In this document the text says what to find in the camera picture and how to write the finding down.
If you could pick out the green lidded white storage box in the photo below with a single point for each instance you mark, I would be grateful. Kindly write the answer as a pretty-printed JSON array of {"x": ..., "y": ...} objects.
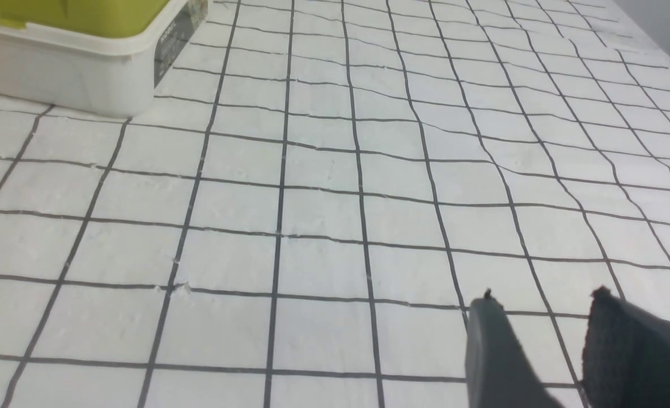
[{"x": 102, "y": 57}]

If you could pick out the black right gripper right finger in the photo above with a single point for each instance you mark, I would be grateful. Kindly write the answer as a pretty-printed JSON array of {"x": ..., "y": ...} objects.
[{"x": 626, "y": 359}]

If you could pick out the white black-grid tablecloth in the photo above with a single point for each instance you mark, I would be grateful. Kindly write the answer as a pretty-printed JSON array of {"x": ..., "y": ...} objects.
[{"x": 318, "y": 191}]

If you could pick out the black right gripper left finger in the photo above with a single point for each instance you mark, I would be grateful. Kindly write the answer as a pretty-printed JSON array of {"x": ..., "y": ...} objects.
[{"x": 497, "y": 371}]

